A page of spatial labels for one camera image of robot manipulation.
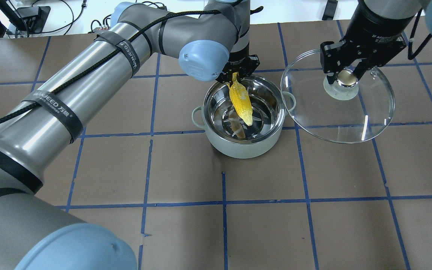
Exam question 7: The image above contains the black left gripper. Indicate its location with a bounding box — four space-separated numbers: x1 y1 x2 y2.
216 36 260 85

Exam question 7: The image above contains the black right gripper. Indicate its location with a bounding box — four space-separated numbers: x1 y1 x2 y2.
320 0 421 84

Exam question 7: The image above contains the yellow corn cob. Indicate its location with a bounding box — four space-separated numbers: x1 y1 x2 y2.
229 72 253 126

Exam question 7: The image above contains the glass pot lid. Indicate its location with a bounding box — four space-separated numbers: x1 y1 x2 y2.
280 49 395 144

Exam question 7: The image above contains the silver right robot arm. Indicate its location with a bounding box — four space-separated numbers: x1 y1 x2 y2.
320 0 432 86

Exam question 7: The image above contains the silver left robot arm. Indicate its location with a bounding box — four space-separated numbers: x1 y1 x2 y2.
0 0 250 270

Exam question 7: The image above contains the pale green steel pot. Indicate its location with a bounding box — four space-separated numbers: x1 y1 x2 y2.
192 75 296 159

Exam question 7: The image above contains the black box device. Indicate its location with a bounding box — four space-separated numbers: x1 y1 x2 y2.
15 6 51 34

